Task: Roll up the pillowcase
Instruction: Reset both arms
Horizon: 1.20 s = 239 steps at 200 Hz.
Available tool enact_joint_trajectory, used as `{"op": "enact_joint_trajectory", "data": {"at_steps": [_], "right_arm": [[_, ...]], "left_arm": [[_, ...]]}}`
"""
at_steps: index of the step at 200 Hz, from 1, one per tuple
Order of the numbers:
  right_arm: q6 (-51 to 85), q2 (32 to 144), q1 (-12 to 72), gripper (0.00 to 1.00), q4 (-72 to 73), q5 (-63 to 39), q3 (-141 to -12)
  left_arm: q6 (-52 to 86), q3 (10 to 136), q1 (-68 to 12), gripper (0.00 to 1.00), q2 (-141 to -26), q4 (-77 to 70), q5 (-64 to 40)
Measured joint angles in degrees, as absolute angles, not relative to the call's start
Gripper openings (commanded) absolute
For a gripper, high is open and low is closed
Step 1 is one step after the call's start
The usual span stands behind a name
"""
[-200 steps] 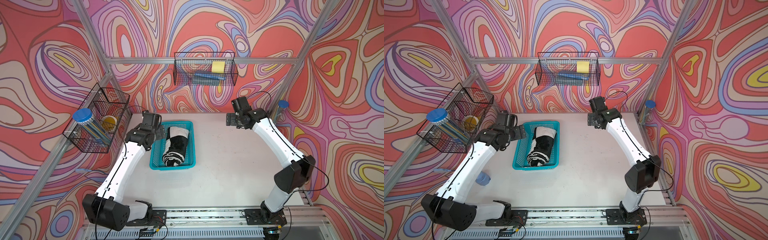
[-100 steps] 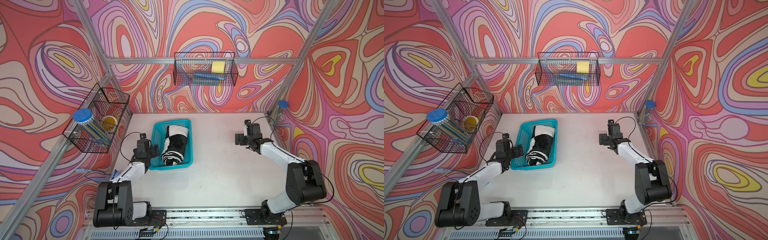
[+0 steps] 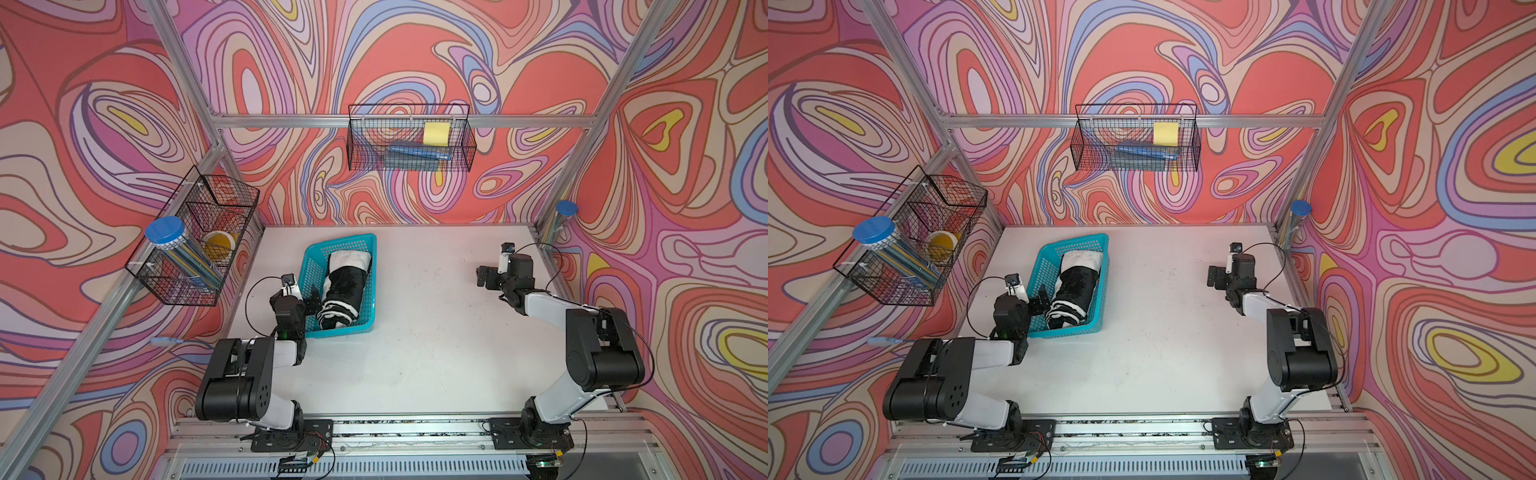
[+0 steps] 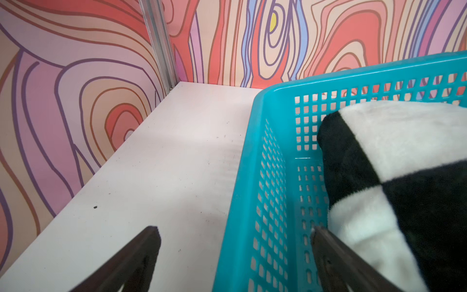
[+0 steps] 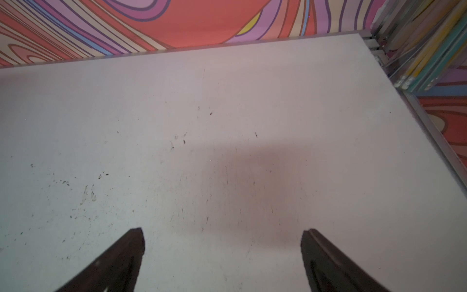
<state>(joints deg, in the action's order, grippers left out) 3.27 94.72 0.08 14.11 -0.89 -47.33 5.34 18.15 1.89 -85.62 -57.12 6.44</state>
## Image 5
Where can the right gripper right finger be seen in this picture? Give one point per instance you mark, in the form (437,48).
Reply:
(328,269)

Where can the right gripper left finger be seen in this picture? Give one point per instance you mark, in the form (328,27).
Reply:
(115,270)

